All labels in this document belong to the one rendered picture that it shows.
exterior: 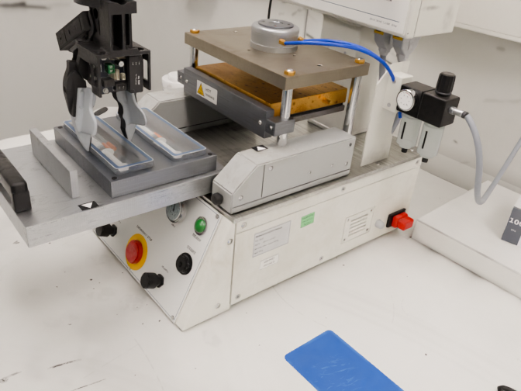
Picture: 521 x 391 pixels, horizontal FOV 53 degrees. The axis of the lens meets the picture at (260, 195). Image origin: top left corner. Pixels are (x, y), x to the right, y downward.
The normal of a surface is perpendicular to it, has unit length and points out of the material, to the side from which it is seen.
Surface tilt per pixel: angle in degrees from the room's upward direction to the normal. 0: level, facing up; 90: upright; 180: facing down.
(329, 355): 0
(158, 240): 65
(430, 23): 90
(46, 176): 0
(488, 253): 0
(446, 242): 90
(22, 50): 90
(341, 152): 90
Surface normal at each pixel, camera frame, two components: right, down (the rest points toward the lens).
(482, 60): -0.74, 0.28
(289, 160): 0.62, 0.44
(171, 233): -0.67, -0.13
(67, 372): 0.09, -0.86
